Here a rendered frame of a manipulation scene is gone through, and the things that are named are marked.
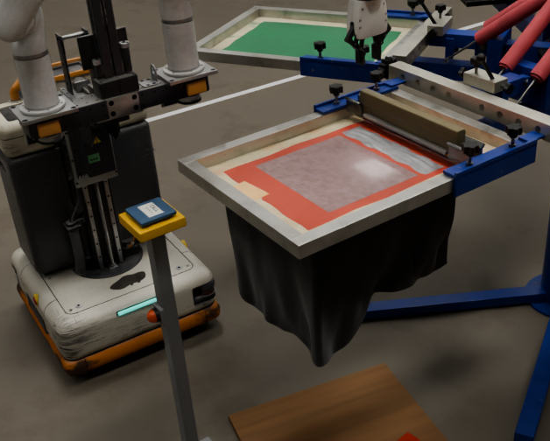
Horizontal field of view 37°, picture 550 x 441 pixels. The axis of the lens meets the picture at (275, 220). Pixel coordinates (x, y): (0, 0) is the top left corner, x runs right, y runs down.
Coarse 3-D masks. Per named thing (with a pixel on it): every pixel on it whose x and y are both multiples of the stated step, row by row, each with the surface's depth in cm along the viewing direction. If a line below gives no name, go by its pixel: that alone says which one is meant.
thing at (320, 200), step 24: (408, 144) 232; (360, 168) 222; (384, 168) 221; (408, 168) 220; (288, 192) 213; (312, 192) 212; (336, 192) 211; (360, 192) 210; (384, 192) 209; (288, 216) 202; (312, 216) 201; (336, 216) 201
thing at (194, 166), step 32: (416, 96) 253; (288, 128) 240; (480, 128) 230; (192, 160) 225; (224, 160) 231; (224, 192) 208; (416, 192) 201; (448, 192) 207; (256, 224) 198; (352, 224) 191
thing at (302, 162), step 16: (352, 128) 244; (368, 128) 244; (304, 144) 237; (320, 144) 236; (336, 144) 235; (352, 144) 235; (400, 144) 233; (256, 160) 230; (272, 160) 229; (288, 160) 229; (304, 160) 228; (320, 160) 227; (336, 160) 227; (352, 160) 226; (240, 176) 223; (256, 176) 222; (272, 176) 221; (288, 176) 221; (304, 176) 220; (272, 192) 213
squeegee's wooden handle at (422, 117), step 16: (368, 96) 240; (384, 96) 237; (368, 112) 243; (384, 112) 236; (400, 112) 230; (416, 112) 226; (400, 128) 232; (416, 128) 226; (432, 128) 221; (448, 128) 216
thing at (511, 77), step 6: (510, 72) 251; (510, 78) 247; (516, 78) 247; (522, 78) 247; (516, 84) 246; (522, 84) 248; (516, 90) 248; (522, 90) 249; (498, 96) 244; (510, 96) 247
